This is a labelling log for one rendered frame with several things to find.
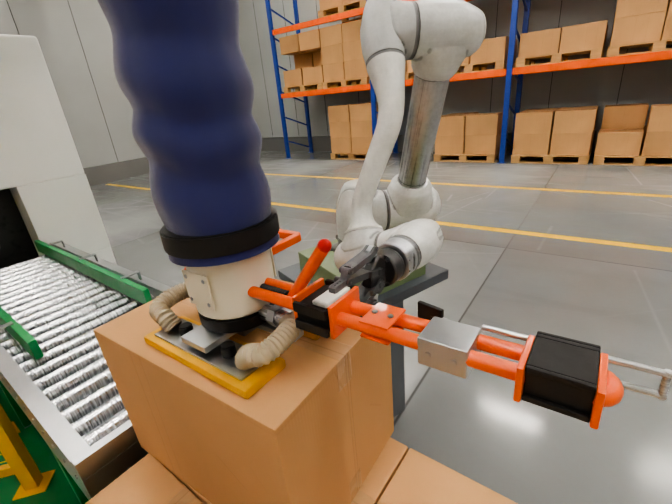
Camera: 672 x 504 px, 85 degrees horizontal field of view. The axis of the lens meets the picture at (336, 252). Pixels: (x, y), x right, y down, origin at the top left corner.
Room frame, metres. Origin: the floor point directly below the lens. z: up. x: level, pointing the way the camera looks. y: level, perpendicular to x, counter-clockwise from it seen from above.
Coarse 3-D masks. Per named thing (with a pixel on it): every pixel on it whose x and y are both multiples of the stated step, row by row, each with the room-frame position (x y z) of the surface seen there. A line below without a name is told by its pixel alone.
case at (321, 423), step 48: (96, 336) 0.76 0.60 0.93; (240, 336) 0.68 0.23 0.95; (144, 384) 0.66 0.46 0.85; (192, 384) 0.54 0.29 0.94; (288, 384) 0.51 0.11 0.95; (336, 384) 0.55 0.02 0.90; (384, 384) 0.70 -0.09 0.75; (144, 432) 0.72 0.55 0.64; (192, 432) 0.57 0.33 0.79; (240, 432) 0.47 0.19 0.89; (288, 432) 0.44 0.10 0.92; (336, 432) 0.53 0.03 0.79; (384, 432) 0.69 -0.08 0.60; (192, 480) 0.62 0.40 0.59; (240, 480) 0.49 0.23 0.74; (288, 480) 0.42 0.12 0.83; (336, 480) 0.52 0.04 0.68
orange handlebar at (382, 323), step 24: (288, 240) 0.89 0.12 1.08; (288, 288) 0.62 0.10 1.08; (360, 312) 0.52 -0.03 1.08; (384, 312) 0.49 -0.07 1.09; (360, 336) 0.47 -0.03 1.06; (384, 336) 0.45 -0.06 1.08; (408, 336) 0.43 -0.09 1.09; (480, 336) 0.41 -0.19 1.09; (480, 360) 0.37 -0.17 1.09; (504, 360) 0.36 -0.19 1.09
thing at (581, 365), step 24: (528, 336) 0.38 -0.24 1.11; (528, 360) 0.34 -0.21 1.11; (552, 360) 0.33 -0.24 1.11; (576, 360) 0.33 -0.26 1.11; (600, 360) 0.33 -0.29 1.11; (528, 384) 0.33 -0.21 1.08; (552, 384) 0.31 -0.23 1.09; (576, 384) 0.30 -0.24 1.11; (600, 384) 0.29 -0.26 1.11; (552, 408) 0.31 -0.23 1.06; (576, 408) 0.30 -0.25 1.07; (600, 408) 0.28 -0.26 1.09
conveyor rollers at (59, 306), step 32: (0, 288) 1.99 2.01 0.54; (32, 288) 1.96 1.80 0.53; (64, 288) 1.88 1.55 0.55; (96, 288) 1.84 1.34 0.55; (32, 320) 1.59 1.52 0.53; (64, 320) 1.54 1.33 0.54; (96, 320) 1.50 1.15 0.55; (64, 352) 1.30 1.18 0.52; (96, 352) 1.24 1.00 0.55; (64, 384) 1.07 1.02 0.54; (96, 384) 1.06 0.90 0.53; (64, 416) 0.91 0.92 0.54; (96, 416) 0.90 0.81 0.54; (128, 416) 0.89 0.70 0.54
